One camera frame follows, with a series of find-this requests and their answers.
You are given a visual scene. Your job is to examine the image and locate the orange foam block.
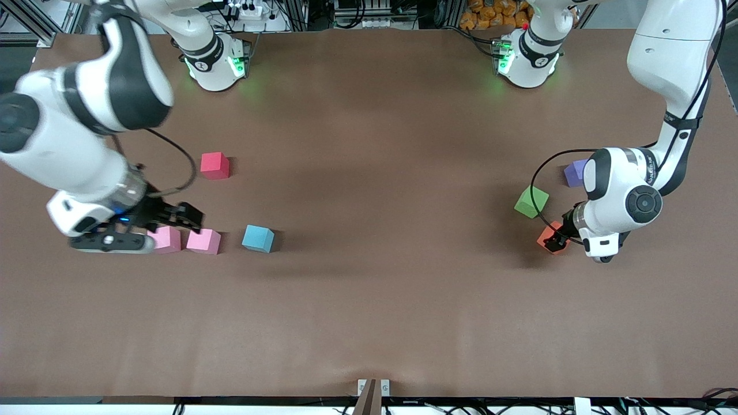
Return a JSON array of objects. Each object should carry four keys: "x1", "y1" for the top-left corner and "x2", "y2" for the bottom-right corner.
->
[{"x1": 537, "y1": 221, "x2": 570, "y2": 255}]

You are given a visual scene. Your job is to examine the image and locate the pink foam block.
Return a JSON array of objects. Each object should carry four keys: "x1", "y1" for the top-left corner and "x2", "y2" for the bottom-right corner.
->
[
  {"x1": 151, "y1": 226, "x2": 182, "y2": 255},
  {"x1": 186, "y1": 228, "x2": 221, "y2": 255}
]

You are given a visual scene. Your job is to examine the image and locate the green foam block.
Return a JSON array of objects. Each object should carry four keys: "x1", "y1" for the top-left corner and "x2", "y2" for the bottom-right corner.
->
[{"x1": 514, "y1": 185, "x2": 549, "y2": 219}]

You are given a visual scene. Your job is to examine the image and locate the light blue foam block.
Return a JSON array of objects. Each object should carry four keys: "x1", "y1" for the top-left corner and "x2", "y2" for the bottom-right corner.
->
[{"x1": 242, "y1": 225, "x2": 275, "y2": 254}]

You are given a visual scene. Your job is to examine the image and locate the purple foam block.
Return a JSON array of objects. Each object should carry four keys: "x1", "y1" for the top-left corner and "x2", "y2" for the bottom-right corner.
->
[{"x1": 564, "y1": 159, "x2": 590, "y2": 188}]

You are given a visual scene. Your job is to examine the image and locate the red foam block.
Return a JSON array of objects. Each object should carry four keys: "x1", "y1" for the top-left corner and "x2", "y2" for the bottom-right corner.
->
[{"x1": 201, "y1": 152, "x2": 230, "y2": 180}]

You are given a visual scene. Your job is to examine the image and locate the orange mesh bag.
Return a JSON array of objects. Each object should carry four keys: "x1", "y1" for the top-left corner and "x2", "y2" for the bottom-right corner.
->
[{"x1": 460, "y1": 0, "x2": 531, "y2": 31}]

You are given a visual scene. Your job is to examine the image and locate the dark equipment box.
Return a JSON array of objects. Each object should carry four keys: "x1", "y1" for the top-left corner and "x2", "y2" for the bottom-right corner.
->
[{"x1": 333, "y1": 0, "x2": 417, "y2": 28}]

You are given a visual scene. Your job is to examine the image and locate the aluminium frame profile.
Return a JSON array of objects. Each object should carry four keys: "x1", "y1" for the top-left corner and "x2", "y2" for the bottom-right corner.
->
[{"x1": 0, "y1": 0, "x2": 87, "y2": 48}]

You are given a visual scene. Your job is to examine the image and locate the dark floor cable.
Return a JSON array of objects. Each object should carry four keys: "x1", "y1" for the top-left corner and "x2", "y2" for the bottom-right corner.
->
[{"x1": 701, "y1": 387, "x2": 738, "y2": 413}]

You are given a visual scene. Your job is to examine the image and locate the black arm base cable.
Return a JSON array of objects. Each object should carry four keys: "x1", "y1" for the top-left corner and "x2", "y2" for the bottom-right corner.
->
[{"x1": 441, "y1": 23, "x2": 502, "y2": 58}]

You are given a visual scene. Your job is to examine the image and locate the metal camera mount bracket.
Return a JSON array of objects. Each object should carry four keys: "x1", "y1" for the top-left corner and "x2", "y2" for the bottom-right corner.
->
[{"x1": 357, "y1": 379, "x2": 391, "y2": 415}]

